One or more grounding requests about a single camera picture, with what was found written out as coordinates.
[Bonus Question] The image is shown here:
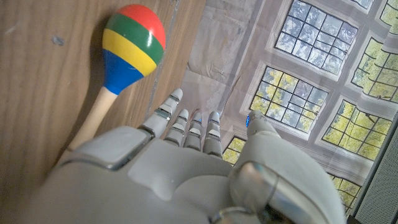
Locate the striped wooden maraca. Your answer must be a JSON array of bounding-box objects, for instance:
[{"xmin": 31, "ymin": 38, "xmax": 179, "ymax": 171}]
[{"xmin": 67, "ymin": 4, "xmax": 167, "ymax": 152}]

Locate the printed window backdrop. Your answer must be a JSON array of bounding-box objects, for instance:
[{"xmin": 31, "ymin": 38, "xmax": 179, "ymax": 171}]
[{"xmin": 178, "ymin": 0, "xmax": 398, "ymax": 218}]

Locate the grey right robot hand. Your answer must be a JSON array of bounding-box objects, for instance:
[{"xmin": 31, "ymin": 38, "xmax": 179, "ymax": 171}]
[{"xmin": 18, "ymin": 88, "xmax": 348, "ymax": 224}]

